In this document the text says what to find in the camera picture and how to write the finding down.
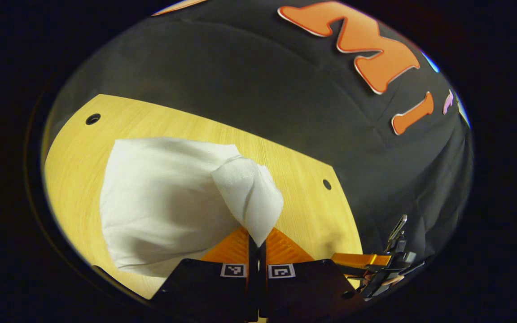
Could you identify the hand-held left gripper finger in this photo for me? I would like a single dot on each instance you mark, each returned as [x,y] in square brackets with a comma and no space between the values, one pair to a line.
[253,278]
[263,287]

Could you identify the black backdrop cloth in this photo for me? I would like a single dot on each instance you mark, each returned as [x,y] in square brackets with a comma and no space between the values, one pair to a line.
[240,67]

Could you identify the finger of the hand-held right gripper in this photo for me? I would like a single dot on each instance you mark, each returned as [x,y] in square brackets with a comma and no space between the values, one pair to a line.
[361,260]

